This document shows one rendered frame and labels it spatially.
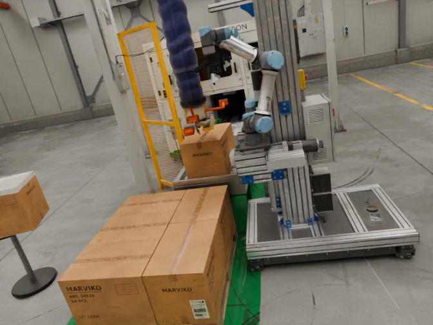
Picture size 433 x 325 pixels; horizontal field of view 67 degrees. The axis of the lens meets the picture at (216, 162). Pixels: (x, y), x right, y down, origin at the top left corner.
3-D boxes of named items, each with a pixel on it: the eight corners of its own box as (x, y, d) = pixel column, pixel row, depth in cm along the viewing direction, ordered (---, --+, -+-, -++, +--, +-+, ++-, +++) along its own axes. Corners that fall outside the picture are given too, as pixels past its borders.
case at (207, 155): (203, 160, 378) (196, 127, 364) (237, 156, 367) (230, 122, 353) (188, 182, 324) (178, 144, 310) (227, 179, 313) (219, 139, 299)
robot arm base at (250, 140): (264, 137, 248) (262, 125, 245) (265, 144, 234) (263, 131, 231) (245, 140, 251) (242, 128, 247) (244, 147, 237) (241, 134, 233)
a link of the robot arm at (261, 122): (261, 131, 235) (274, 53, 224) (272, 135, 222) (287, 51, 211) (246, 130, 230) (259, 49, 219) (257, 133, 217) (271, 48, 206)
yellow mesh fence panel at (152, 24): (157, 189, 468) (113, 34, 397) (162, 186, 474) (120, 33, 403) (195, 202, 405) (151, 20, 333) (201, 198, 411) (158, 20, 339)
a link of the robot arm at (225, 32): (223, 27, 206) (207, 30, 202) (230, 24, 196) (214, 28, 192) (225, 40, 208) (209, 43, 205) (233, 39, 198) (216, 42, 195)
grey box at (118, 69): (126, 89, 379) (119, 62, 369) (131, 88, 378) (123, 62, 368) (119, 92, 361) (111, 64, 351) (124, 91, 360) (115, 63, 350)
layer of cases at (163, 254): (140, 230, 337) (129, 195, 324) (234, 222, 316) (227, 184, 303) (77, 326, 228) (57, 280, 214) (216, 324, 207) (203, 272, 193)
